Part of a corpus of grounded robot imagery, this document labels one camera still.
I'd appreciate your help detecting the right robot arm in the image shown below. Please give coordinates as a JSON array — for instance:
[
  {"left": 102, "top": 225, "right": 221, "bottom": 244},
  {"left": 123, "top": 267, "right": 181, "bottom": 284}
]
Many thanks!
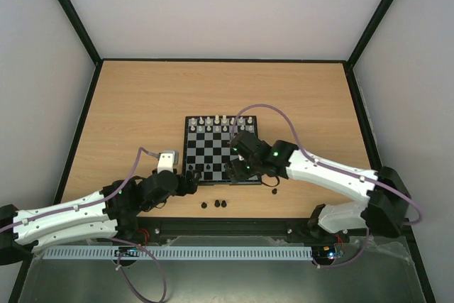
[{"left": 225, "top": 131, "right": 411, "bottom": 241}]

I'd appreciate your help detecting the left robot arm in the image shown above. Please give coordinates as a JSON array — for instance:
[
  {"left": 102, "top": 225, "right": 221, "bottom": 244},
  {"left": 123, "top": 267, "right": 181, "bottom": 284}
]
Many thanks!
[{"left": 1, "top": 170, "right": 201, "bottom": 265}]

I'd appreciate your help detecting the black silver chess board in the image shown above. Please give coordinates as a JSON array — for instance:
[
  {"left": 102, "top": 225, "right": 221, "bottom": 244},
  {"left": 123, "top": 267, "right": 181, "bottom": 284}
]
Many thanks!
[{"left": 182, "top": 115, "right": 258, "bottom": 185}]

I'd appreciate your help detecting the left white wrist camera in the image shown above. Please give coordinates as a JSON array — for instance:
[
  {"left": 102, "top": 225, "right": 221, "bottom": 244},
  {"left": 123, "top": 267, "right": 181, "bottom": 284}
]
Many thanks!
[{"left": 156, "top": 150, "right": 179, "bottom": 174}]

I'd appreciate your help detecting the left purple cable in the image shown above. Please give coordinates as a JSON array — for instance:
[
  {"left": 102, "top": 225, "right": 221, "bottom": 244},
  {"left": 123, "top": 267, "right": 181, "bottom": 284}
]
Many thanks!
[{"left": 0, "top": 146, "right": 168, "bottom": 303}]

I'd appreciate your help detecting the purple cable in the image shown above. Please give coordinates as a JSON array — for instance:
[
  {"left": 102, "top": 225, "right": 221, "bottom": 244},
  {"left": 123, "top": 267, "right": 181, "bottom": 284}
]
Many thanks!
[
  {"left": 230, "top": 104, "right": 424, "bottom": 269},
  {"left": 0, "top": 146, "right": 168, "bottom": 303}
]

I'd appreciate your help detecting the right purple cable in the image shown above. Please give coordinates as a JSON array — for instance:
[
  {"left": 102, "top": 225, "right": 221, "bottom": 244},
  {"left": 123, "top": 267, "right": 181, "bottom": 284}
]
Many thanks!
[{"left": 230, "top": 104, "right": 424, "bottom": 269}]

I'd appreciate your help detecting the grey slotted cable duct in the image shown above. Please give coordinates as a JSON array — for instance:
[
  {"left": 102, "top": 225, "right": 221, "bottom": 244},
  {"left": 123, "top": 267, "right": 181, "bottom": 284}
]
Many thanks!
[{"left": 43, "top": 246, "right": 313, "bottom": 261}]

